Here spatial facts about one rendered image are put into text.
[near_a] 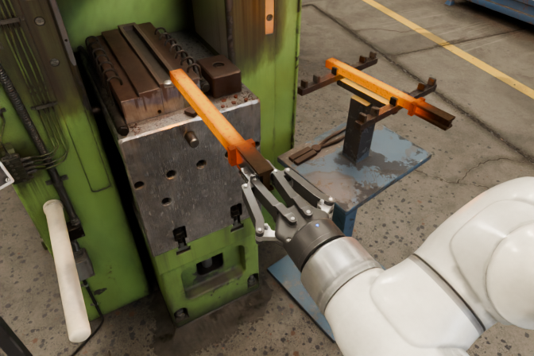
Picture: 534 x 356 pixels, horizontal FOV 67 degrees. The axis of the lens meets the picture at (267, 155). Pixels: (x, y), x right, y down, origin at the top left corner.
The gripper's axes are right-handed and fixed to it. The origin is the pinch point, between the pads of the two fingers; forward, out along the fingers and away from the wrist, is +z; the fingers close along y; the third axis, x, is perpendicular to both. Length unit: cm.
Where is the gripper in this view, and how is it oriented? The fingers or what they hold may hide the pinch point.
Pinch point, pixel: (253, 166)
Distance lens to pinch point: 65.4
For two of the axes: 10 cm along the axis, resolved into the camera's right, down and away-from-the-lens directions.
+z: -4.9, -5.7, 6.7
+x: 0.1, -7.6, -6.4
